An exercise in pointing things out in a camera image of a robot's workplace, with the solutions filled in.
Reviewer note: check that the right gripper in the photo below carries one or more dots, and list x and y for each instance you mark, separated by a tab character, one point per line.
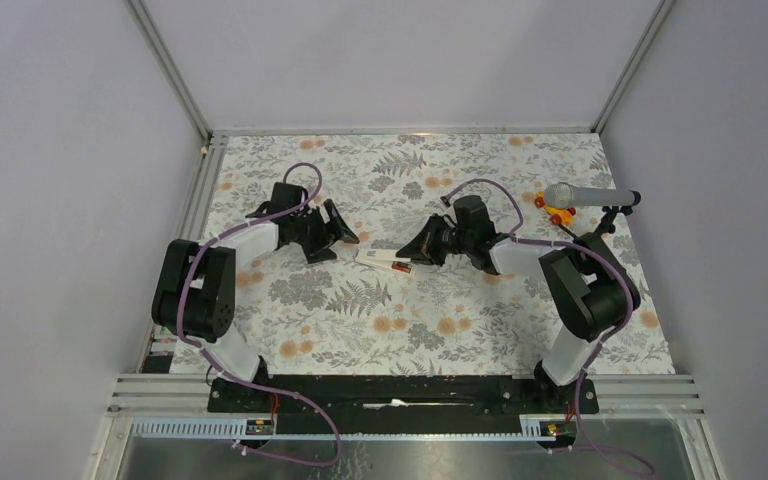
424	247

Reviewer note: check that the white remote battery cover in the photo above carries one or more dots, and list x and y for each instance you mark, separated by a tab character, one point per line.
377	255

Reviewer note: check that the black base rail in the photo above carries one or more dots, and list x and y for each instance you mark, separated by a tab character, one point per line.
395	405

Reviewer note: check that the grey microphone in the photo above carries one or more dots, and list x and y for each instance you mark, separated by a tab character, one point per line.
563	195

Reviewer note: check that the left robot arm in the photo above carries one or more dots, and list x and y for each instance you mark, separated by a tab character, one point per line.
195	294

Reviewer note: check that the orange toy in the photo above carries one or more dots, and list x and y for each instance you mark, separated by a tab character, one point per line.
558	217

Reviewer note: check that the floral table mat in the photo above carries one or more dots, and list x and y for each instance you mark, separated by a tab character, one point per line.
341	317

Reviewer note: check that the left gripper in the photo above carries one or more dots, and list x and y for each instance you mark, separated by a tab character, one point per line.
319	249

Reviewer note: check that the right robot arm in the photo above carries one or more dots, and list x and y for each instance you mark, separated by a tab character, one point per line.
593	294

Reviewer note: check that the white remote control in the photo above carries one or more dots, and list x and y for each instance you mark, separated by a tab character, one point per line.
386	265

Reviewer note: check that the red orange battery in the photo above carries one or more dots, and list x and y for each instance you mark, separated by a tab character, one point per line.
402	267

